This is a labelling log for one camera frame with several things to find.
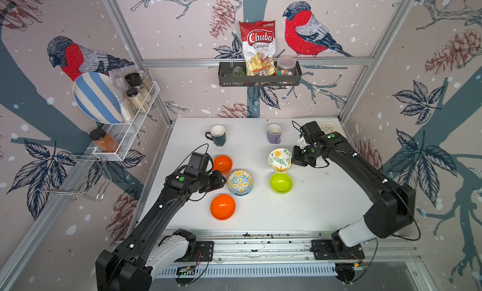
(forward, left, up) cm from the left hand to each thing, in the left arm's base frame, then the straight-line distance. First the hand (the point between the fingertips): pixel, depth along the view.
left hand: (226, 177), depth 77 cm
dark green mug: (+30, +8, -7) cm, 32 cm away
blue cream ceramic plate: (+42, -61, -16) cm, 76 cm away
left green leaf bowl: (-3, -6, -11) cm, 13 cm away
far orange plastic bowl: (+15, +4, -14) cm, 21 cm away
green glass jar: (+49, -4, +20) cm, 53 cm away
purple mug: (+31, -24, -9) cm, 40 cm away
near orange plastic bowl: (-8, +2, -15) cm, 17 cm away
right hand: (+9, -28, 0) cm, 30 cm away
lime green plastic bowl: (+4, -25, -14) cm, 29 cm away
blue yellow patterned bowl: (+4, -5, -14) cm, 15 cm away
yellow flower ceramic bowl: (+11, -24, -4) cm, 27 cm away
